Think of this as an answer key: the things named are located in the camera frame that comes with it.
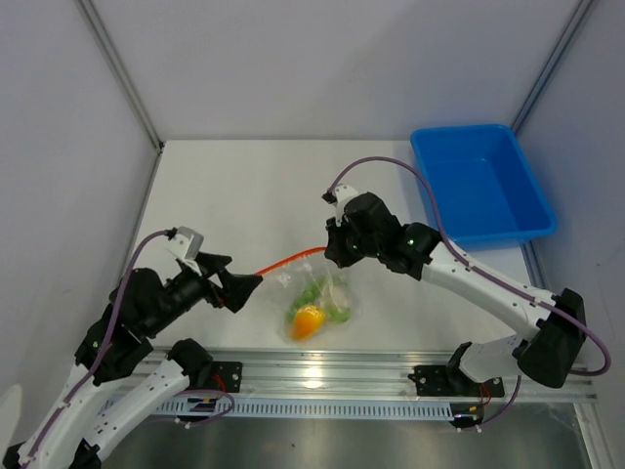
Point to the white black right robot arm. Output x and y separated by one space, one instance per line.
548 334

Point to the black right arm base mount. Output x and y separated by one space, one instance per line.
434 380

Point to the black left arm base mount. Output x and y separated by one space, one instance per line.
220 373

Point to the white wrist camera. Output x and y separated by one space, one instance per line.
184 244
339 197

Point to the white slotted cable duct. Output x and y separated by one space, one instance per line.
403 410

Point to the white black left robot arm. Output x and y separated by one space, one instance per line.
79 432

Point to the blue plastic bin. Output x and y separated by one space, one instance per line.
486 193

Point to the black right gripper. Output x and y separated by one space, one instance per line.
335 250

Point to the orange yellow mango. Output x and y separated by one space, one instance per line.
307 322

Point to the clear zip bag orange zipper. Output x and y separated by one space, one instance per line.
284 280

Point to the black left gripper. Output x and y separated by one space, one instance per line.
236 287

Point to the aluminium extrusion rail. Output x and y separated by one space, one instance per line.
345 375

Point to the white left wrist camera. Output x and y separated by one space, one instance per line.
184 244

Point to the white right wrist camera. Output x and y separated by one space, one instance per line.
339 197

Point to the green grape bunch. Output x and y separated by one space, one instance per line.
312 295

